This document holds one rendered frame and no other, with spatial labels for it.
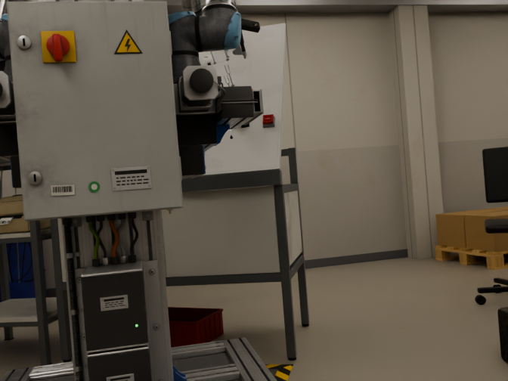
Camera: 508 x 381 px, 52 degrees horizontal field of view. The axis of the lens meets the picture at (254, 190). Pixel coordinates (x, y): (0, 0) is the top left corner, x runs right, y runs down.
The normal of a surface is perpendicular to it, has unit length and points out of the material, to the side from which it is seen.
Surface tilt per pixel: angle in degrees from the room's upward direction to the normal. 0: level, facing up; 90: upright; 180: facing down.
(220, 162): 54
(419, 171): 90
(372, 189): 90
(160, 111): 89
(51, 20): 90
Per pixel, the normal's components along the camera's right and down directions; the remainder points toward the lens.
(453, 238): -0.93, 0.07
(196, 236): -0.21, 0.02
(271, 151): -0.22, -0.57
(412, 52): 0.21, -0.01
